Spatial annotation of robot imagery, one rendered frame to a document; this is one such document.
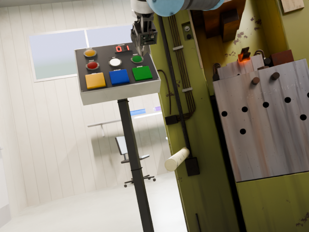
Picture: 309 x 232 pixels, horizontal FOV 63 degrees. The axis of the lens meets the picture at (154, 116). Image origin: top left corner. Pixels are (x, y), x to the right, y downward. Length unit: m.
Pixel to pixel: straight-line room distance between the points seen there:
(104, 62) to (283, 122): 0.80
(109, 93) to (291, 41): 0.91
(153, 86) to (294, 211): 0.77
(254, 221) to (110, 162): 4.00
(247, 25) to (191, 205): 1.15
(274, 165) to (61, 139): 4.30
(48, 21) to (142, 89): 4.68
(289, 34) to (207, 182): 0.84
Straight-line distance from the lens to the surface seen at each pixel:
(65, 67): 5.25
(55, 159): 5.06
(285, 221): 1.23
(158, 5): 0.71
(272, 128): 1.16
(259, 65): 1.24
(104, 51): 1.22
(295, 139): 1.18
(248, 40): 1.77
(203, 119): 1.34
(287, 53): 1.27
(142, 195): 1.18
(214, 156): 1.34
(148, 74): 1.09
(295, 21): 1.47
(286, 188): 1.19
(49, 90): 5.20
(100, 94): 1.07
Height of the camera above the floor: 0.73
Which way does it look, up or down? 5 degrees up
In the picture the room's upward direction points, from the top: 12 degrees counter-clockwise
